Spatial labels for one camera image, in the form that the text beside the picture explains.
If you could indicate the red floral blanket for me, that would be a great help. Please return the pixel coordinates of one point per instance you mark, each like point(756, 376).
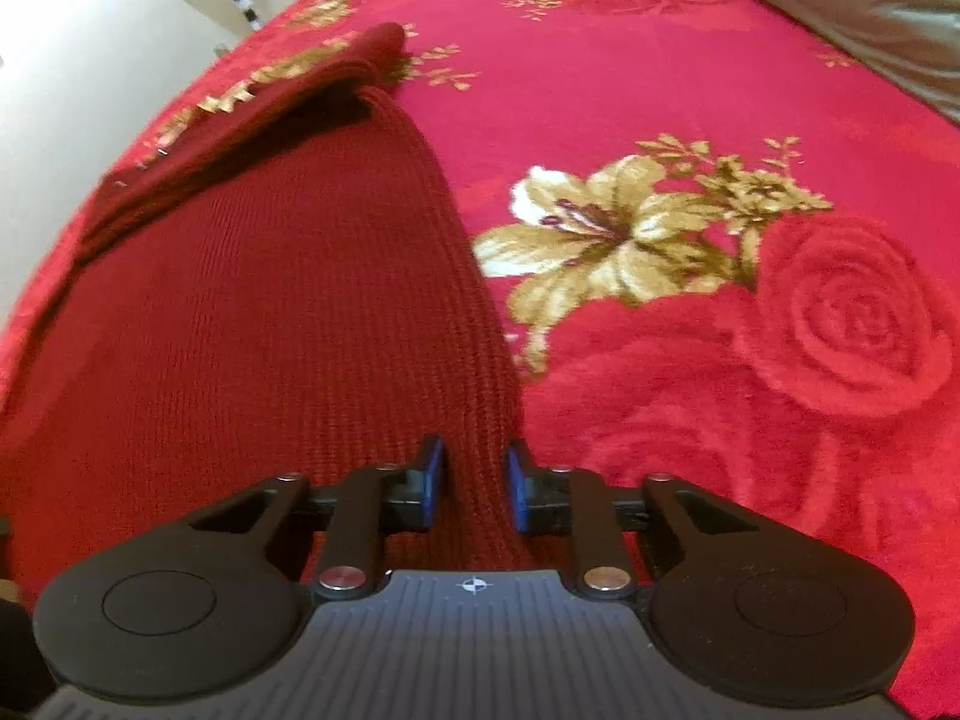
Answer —
point(712, 390)

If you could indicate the dark red knitted sweater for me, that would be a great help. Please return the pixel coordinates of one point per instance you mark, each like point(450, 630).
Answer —
point(285, 300)

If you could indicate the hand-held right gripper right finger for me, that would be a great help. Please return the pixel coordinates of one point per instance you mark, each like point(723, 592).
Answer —
point(517, 489)

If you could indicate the pale green pillow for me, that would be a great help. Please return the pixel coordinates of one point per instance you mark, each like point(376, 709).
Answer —
point(847, 0)

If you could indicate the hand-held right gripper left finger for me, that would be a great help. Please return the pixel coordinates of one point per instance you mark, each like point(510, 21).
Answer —
point(431, 481)

